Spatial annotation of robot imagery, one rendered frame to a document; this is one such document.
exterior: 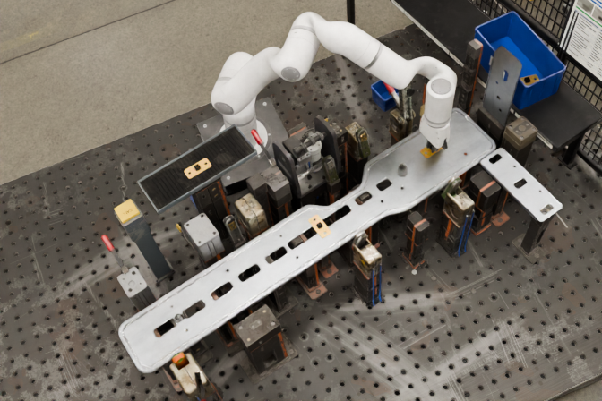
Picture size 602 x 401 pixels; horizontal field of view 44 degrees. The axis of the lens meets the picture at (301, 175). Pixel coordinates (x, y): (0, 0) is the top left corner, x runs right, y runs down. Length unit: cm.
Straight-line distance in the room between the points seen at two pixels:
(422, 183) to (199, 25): 224
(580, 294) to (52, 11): 337
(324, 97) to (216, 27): 143
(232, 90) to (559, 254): 128
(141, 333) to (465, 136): 125
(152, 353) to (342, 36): 109
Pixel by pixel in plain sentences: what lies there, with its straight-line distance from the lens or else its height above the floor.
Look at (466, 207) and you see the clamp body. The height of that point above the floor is 104.
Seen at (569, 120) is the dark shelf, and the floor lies 103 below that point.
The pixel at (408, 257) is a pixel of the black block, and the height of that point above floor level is 73.
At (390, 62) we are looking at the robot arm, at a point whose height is 146.
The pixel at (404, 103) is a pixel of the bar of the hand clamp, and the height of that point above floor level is 114.
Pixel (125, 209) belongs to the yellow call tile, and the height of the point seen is 116.
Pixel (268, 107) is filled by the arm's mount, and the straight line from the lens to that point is 294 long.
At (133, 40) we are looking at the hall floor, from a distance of 440.
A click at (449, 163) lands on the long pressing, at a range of 253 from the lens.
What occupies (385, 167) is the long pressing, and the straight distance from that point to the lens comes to 250.
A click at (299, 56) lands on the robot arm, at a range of 219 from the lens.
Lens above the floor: 313
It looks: 59 degrees down
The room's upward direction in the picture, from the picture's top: 8 degrees counter-clockwise
